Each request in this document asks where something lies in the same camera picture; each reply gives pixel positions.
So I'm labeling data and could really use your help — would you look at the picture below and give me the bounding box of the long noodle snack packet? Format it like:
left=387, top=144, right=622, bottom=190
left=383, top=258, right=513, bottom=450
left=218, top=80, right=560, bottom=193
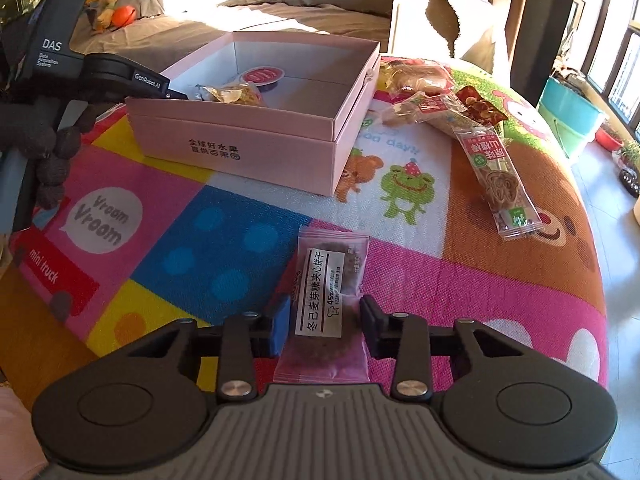
left=420, top=92, right=541, bottom=238

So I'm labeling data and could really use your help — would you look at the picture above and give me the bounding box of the yellow snack packet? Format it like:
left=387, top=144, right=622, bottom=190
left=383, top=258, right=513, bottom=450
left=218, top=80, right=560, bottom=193
left=196, top=82, right=264, bottom=106

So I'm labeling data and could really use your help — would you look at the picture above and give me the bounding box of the malt biscuit clear packet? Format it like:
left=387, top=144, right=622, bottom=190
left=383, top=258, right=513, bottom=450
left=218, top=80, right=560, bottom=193
left=273, top=226, right=370, bottom=384

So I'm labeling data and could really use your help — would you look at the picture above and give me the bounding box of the red dried fruit packet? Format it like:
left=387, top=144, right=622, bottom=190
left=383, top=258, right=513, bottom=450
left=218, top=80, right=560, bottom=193
left=456, top=86, right=508, bottom=127

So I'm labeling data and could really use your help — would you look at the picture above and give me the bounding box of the pink cardboard box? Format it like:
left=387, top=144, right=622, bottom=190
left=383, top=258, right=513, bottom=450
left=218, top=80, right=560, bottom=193
left=126, top=30, right=380, bottom=196

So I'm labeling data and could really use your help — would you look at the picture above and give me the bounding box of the bread bun clear packet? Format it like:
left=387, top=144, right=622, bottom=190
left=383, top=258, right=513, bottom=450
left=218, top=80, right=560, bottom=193
left=380, top=58, right=454, bottom=96

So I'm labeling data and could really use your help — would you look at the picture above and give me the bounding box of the black gloved left hand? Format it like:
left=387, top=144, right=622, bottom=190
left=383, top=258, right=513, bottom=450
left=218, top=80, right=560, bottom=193
left=1, top=98, right=111, bottom=210

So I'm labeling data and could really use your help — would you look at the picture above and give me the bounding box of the yellow plush toy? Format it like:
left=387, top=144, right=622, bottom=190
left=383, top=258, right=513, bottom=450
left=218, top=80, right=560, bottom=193
left=86, top=0, right=118, bottom=34

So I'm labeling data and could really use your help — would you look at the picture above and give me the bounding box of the orange ball toy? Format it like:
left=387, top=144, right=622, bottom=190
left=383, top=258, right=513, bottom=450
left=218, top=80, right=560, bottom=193
left=111, top=4, right=137, bottom=28

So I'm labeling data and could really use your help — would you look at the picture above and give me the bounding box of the colourful cartoon play mat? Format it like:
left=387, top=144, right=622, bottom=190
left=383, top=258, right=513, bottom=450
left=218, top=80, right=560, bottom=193
left=1, top=70, right=608, bottom=403

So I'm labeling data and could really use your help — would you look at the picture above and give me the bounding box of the beige sofa bed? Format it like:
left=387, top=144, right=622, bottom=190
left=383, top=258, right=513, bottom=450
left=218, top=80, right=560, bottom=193
left=72, top=0, right=390, bottom=72

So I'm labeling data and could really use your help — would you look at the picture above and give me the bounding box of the red plastic basin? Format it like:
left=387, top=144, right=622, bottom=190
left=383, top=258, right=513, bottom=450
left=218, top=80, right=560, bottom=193
left=596, top=127, right=623, bottom=153

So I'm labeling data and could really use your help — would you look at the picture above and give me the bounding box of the teal plastic bucket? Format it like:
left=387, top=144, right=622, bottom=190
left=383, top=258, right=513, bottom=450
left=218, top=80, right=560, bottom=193
left=537, top=77, right=605, bottom=160

